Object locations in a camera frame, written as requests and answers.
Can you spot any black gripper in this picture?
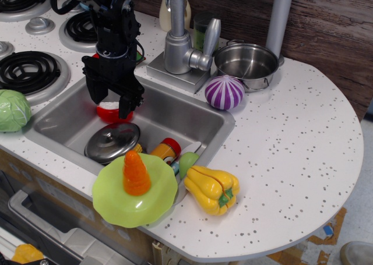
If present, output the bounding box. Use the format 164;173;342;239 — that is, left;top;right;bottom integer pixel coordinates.
82;56;145;119

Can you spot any orange toy carrot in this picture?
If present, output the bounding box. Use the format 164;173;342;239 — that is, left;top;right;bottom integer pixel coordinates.
122;150;152;196

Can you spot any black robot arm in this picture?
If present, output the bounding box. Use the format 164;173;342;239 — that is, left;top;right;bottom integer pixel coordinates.
50;0;145;119

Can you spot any light green plastic plate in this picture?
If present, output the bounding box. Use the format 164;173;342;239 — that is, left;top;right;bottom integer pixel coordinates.
92;153;178;228

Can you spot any red white toy apple half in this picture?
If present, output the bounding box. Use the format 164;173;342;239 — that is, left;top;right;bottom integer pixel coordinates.
96;101;133;123

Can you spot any steel pot lid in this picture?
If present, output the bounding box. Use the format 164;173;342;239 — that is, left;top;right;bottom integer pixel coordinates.
84;122;140;165

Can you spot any red toy chili pepper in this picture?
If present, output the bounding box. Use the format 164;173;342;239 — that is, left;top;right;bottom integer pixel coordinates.
92;51;145;66

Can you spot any toy corn cob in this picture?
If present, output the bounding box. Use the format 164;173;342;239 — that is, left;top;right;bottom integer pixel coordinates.
132;143;143;153

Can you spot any stainless steel sink basin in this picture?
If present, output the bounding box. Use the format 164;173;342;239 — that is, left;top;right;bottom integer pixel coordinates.
23;79;235;175

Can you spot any back right stove burner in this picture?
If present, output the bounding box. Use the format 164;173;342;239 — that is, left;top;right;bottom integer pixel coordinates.
59;12;97;53

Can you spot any stove burner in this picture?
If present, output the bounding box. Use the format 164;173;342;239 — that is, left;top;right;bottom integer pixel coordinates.
1;51;71;106
1;0;51;22
59;12;97;53

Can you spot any silver toy faucet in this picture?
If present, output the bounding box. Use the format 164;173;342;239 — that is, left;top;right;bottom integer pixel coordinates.
147;0;221;93

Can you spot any orange toy can red lid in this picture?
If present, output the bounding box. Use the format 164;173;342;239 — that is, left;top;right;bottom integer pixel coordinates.
149;137;181;164

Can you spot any front left stove burner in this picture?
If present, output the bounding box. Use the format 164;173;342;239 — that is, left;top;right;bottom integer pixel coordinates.
1;51;71;106

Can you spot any green toy fruit piece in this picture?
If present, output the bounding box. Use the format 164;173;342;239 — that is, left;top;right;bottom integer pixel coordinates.
179;152;199;179

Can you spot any green toy cabbage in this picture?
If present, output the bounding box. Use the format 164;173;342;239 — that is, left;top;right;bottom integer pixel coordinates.
1;90;31;132

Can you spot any cream toy bottle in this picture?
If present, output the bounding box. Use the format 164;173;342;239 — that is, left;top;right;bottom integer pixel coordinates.
159;0;192;32

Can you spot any grey stove knob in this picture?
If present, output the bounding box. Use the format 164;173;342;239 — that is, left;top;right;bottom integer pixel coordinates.
25;16;55;36

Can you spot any purple striped toy onion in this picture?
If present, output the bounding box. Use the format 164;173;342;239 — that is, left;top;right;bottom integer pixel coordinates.
205;75;245;110

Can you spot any grey stove knob left edge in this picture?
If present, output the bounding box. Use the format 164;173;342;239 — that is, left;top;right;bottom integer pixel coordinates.
0;41;15;60

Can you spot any dark green toy jar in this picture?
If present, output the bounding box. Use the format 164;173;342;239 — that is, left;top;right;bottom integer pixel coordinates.
193;12;219;52

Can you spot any back left stove burner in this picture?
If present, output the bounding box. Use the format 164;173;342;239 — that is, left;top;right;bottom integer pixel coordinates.
1;0;51;22

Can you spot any yellow toy bell pepper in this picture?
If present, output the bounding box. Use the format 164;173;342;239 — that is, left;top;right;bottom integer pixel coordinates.
184;165;240;216

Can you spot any small steel pot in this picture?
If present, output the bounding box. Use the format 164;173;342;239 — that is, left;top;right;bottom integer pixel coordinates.
214;41;280;92

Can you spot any yellow toy on floor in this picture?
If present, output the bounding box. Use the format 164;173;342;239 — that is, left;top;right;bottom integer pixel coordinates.
11;244;44;264

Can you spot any grey support pole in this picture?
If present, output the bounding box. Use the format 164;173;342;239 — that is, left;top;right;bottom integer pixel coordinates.
266;0;292;66

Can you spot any grey shoe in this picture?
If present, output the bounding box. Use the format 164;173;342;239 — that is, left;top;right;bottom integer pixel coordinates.
340;241;372;265

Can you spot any grey oven door handle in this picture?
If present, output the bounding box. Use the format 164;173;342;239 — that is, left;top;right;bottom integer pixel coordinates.
8;190;146;264

